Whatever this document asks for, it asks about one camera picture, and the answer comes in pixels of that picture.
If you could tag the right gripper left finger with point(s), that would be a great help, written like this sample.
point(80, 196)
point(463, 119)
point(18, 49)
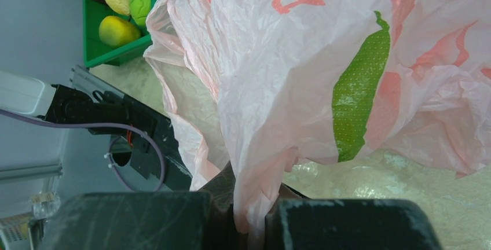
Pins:
point(159, 220)

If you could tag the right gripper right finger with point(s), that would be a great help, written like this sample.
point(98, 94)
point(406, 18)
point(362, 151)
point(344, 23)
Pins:
point(349, 224)

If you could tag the pink plastic bag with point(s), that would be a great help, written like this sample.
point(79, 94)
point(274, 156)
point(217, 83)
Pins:
point(268, 84)

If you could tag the yellow green fake fruit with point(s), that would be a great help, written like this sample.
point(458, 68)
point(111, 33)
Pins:
point(139, 10)

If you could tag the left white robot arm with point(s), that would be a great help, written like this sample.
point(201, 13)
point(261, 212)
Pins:
point(41, 103)

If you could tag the aluminium frame rail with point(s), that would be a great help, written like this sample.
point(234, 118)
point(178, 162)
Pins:
point(36, 159)

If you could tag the yellow fake lemon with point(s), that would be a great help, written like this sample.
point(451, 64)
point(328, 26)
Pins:
point(116, 32)

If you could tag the green plastic tray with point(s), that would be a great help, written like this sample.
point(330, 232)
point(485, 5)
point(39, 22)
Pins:
point(95, 51)

